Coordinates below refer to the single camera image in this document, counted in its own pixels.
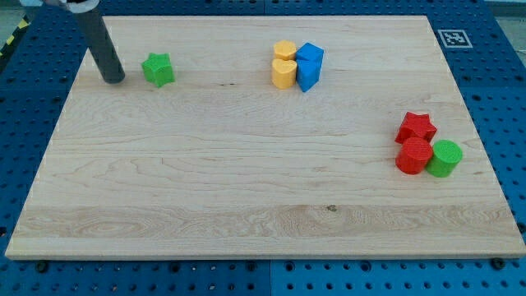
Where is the light wooden board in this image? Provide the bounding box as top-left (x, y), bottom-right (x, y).
top-left (6, 16), bottom-right (525, 261)

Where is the yellow heart block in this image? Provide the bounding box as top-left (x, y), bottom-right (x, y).
top-left (271, 58), bottom-right (298, 90)

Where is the red star block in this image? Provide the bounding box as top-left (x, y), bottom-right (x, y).
top-left (394, 112), bottom-right (437, 144)

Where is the red cylinder block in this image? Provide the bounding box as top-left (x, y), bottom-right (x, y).
top-left (395, 137), bottom-right (433, 174)

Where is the blue cube block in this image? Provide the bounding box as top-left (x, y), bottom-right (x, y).
top-left (296, 43), bottom-right (325, 62)

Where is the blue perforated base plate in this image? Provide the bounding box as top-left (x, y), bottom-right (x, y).
top-left (1, 1), bottom-right (525, 295)

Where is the white fiducial marker tag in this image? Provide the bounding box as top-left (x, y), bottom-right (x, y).
top-left (438, 29), bottom-right (473, 49)

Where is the blue triangle block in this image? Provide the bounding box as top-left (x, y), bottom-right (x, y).
top-left (296, 60), bottom-right (321, 92)

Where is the green cylinder block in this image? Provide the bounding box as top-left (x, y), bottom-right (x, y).
top-left (425, 140), bottom-right (464, 178)

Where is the white rod mount collar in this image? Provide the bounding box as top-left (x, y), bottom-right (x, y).
top-left (43, 0), bottom-right (100, 14)

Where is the yellow hexagon block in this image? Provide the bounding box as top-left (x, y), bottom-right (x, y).
top-left (273, 39), bottom-right (297, 61)

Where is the green star block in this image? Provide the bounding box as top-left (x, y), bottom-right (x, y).
top-left (141, 53), bottom-right (175, 88)

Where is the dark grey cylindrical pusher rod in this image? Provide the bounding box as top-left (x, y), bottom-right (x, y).
top-left (75, 7), bottom-right (125, 84)

